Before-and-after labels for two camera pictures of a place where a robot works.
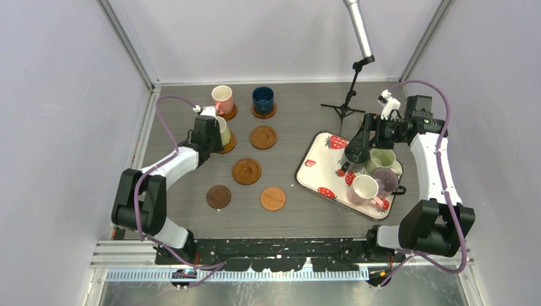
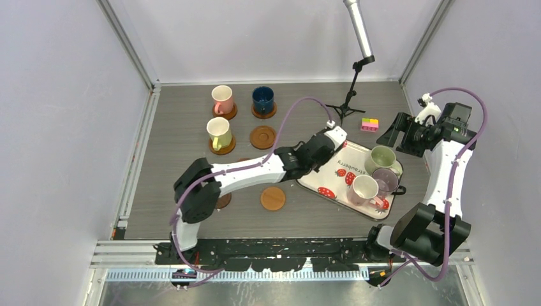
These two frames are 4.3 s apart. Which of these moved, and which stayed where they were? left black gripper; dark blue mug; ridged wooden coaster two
Moved: left black gripper
Stayed: dark blue mug; ridged wooden coaster two
